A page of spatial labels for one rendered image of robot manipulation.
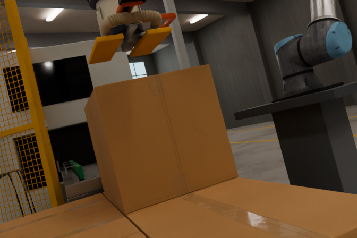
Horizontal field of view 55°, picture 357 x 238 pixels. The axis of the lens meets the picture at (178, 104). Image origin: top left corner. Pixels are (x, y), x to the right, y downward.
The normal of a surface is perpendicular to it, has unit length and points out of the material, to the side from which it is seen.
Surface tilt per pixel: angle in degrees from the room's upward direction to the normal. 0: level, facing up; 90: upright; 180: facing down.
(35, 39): 90
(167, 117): 90
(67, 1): 90
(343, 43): 93
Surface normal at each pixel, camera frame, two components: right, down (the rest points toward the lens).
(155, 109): 0.32, -0.12
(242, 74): -0.72, 0.15
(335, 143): 0.65, -0.20
